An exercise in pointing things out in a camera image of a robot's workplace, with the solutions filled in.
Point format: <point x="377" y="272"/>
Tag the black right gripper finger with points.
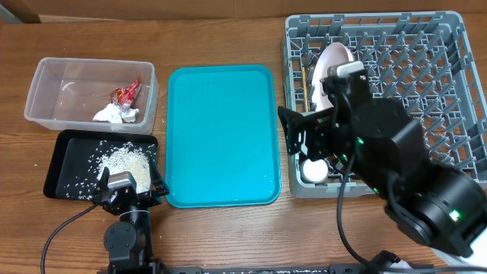
<point x="294" y="140"/>
<point x="292" y="121"/>

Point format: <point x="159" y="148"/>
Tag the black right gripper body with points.
<point x="310" y="134"/>

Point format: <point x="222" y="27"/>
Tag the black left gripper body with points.
<point x="148" y="199"/>

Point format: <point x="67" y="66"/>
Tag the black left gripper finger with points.
<point x="103" y="182"/>
<point x="157" y="181"/>

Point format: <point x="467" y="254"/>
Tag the white paper cup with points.
<point x="314" y="171"/>

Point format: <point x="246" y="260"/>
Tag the wooden chopstick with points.
<point x="304" y="83"/>

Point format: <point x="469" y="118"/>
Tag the white tissue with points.
<point x="114" y="113"/>

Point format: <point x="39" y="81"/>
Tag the white round plate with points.
<point x="334" y="54"/>

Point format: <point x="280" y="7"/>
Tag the red snack wrapper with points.
<point x="124" y="97"/>

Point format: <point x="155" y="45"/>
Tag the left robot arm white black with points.
<point x="129" y="241"/>

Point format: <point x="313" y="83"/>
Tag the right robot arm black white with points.
<point x="435" y="205"/>

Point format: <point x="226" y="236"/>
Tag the grey dishwasher rack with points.
<point x="423" y="59"/>

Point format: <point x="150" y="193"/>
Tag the pile of rice grains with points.
<point x="125" y="163"/>

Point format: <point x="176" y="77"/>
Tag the black plastic tray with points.
<point x="61" y="145"/>

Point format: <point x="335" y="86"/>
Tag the teal plastic tray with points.
<point x="222" y="141"/>

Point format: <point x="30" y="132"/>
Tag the clear plastic bin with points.
<point x="66" y="93"/>

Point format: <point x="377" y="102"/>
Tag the black rail at bottom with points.
<point x="387" y="258"/>

